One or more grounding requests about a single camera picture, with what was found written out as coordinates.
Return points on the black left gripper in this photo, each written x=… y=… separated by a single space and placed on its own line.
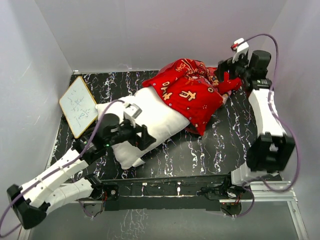
x=143 y=141

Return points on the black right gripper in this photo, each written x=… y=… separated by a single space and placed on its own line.
x=227 y=65

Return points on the white pillow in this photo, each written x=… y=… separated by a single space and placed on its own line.
x=162 y=123

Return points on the red patterned pillowcase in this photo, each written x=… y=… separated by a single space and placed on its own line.
x=192 y=89

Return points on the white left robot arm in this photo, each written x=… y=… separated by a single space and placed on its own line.
x=35 y=199

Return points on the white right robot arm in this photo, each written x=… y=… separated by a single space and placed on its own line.
x=258 y=64

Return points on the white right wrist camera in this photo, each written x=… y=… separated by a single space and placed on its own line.
x=240 y=46

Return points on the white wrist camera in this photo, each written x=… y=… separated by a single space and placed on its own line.
x=240 y=46
x=131 y=112

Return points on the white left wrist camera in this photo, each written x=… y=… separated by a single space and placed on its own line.
x=131 y=112

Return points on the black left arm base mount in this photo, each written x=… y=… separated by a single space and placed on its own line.
x=110 y=192

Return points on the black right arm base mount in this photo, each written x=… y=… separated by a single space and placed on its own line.
x=221 y=192

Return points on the aluminium frame rail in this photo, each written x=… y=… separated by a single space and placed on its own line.
x=272 y=192

